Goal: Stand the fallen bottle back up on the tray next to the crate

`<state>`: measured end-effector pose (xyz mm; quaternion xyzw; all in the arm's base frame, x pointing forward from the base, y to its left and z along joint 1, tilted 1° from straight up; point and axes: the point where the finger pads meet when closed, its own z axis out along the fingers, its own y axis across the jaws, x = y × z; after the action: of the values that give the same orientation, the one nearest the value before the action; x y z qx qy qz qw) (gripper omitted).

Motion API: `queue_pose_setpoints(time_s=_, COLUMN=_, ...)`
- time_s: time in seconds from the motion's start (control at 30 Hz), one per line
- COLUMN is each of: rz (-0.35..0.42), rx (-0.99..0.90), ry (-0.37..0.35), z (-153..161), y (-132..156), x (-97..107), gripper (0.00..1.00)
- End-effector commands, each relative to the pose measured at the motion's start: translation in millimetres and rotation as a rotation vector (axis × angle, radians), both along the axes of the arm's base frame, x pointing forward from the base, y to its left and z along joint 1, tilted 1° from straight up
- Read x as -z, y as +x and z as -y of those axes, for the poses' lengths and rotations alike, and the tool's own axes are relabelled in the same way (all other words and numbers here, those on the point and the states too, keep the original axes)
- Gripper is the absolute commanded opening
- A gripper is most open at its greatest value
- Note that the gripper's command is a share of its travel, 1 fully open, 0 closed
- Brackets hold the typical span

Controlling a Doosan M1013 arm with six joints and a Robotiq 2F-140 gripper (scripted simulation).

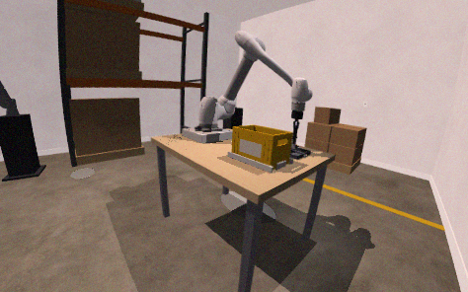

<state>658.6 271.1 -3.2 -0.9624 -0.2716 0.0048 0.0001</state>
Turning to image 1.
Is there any yellow crate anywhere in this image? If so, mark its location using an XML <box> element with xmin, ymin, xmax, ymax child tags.
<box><xmin>232</xmin><ymin>125</ymin><xmax>293</xmax><ymax>170</ymax></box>

